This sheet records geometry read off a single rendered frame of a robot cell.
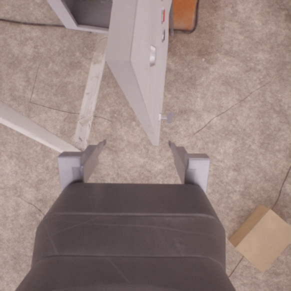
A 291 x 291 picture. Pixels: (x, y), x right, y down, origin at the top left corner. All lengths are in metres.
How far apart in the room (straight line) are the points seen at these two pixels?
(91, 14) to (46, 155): 1.00
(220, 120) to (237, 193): 0.49
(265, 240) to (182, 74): 1.15
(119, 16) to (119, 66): 0.04
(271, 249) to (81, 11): 1.52
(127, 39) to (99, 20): 0.81
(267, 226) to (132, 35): 1.33
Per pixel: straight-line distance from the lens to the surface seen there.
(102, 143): 0.15
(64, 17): 0.95
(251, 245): 1.41
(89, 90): 1.32
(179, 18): 1.62
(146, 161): 1.40
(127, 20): 0.18
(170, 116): 0.61
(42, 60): 1.86
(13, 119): 0.82
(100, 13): 1.00
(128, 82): 0.20
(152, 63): 0.29
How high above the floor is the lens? 1.39
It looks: 82 degrees down
